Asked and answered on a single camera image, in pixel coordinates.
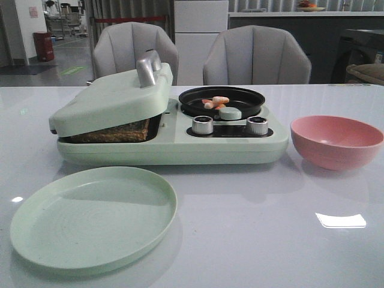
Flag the pink shrimp pieces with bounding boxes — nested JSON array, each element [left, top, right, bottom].
[[202, 96, 230, 110]]

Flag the bread slice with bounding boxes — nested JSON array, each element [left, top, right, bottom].
[[60, 119, 150, 143]]

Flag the green breakfast maker lid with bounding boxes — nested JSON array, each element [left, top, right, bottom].
[[49, 50, 173, 137]]

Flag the pink plastic bowl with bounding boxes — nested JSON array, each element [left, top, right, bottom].
[[290, 115, 383, 171]]

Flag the green breakfast maker base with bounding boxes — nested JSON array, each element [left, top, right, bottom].
[[57, 98, 289, 166]]

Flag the left silver control knob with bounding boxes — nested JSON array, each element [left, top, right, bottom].
[[191, 116, 214, 135]]

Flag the silver control knob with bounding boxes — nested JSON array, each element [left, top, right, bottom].
[[245, 116, 269, 136], [191, 116, 214, 135]]

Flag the right silver control knob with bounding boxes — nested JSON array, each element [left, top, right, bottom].
[[245, 116, 269, 136]]

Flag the black round frying pan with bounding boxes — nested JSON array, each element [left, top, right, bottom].
[[179, 86, 265, 120]]

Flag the right grey upholstered chair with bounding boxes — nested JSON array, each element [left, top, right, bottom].
[[203, 25, 311, 85]]

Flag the grey upholstered chair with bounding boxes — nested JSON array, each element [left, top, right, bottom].
[[92, 22, 179, 86], [203, 25, 311, 85]]

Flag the white refrigerator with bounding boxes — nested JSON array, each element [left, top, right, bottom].
[[174, 1, 229, 86]]

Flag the left grey upholstered chair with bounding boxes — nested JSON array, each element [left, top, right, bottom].
[[92, 22, 179, 86]]

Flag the light green plastic plate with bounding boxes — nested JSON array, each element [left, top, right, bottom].
[[10, 167, 178, 276]]

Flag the red barrier belt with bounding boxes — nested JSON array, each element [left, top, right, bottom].
[[94, 15, 167, 23]]

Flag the dark grey counter cabinet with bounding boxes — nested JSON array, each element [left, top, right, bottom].
[[228, 11, 383, 84]]

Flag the red trash bin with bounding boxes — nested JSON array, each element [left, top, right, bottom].
[[32, 32, 55, 62]]

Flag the fruit bowl on counter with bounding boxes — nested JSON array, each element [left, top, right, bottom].
[[296, 0, 325, 12]]

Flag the black washing machine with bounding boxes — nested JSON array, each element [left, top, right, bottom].
[[331, 29, 383, 83]]

